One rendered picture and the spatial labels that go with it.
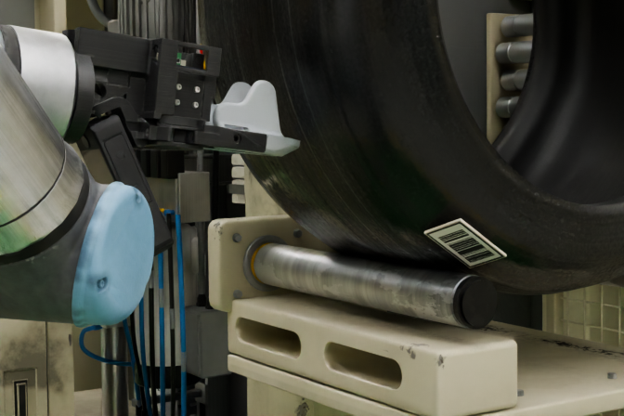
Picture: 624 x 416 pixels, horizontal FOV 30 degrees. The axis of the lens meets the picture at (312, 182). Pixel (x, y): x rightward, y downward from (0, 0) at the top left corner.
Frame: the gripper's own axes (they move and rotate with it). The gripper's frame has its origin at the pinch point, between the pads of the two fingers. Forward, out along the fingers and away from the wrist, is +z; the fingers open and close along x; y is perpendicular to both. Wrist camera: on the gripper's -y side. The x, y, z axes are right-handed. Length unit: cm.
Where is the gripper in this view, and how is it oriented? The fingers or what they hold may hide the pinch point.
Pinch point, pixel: (283, 150)
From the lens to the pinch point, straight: 98.3
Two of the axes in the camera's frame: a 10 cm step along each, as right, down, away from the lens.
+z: 8.4, 0.9, 5.4
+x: -5.4, -0.3, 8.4
